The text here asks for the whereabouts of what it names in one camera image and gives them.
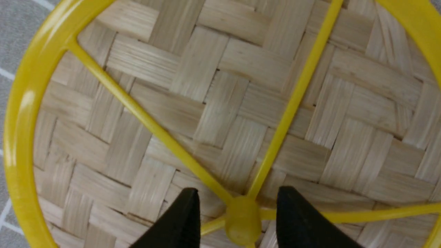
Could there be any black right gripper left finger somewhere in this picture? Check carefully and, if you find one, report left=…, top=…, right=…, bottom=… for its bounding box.
left=130, top=187, right=201, bottom=248

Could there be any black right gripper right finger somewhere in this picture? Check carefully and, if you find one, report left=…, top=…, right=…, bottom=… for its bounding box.
left=276, top=186, right=362, bottom=248

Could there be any yellow bamboo steamer lid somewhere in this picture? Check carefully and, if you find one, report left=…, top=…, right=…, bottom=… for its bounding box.
left=3, top=0, right=440, bottom=248

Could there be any grey checkered tablecloth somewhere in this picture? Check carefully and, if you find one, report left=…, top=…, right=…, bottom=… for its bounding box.
left=0, top=0, right=59, bottom=248

